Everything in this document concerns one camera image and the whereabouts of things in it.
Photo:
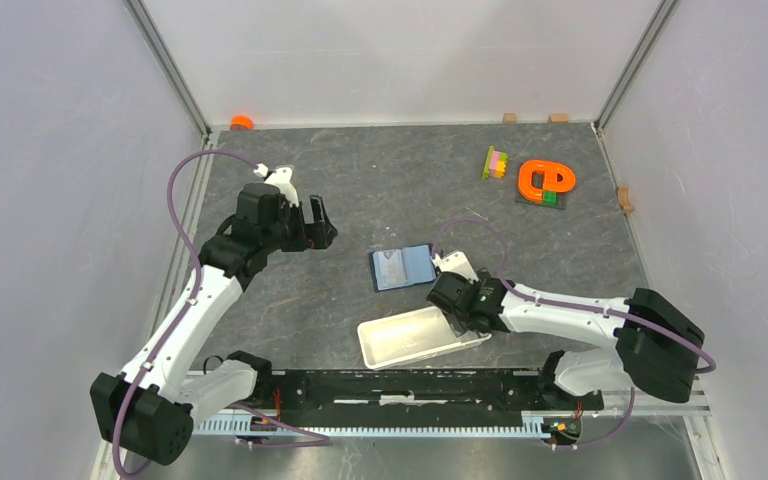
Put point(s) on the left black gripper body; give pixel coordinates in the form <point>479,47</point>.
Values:
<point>292,229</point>

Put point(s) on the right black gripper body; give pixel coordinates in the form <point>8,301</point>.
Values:
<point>483,275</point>

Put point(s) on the white plastic tray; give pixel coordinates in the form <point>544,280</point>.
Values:
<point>411,337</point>

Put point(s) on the navy blue card holder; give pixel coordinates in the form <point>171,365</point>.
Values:
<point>418,266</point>

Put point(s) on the silver VIP credit card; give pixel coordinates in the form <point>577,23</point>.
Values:
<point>388,266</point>

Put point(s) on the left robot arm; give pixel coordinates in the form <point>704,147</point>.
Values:
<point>147,408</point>

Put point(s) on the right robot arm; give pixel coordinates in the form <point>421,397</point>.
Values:
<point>643,341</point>

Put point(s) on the orange round cap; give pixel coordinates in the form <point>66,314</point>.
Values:
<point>241,122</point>

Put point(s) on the green lego brick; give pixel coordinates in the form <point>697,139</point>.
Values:
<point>549,198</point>

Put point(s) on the pink green block stack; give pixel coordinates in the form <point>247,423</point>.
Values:
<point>495,164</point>

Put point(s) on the orange marble run piece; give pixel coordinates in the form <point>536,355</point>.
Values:
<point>535,176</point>

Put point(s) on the curved wooden piece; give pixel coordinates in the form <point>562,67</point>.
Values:
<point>624,200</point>

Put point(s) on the right wooden block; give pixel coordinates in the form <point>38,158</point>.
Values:
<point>559,118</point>

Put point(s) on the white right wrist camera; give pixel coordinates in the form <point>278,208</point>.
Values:
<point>455,262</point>

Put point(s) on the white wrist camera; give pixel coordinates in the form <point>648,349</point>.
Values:
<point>281,177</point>
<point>455,262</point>

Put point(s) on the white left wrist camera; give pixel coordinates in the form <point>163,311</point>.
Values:
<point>281,177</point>

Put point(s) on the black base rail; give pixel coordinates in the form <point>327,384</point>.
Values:
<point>483,397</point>

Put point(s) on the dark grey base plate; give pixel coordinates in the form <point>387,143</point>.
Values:
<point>561,201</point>

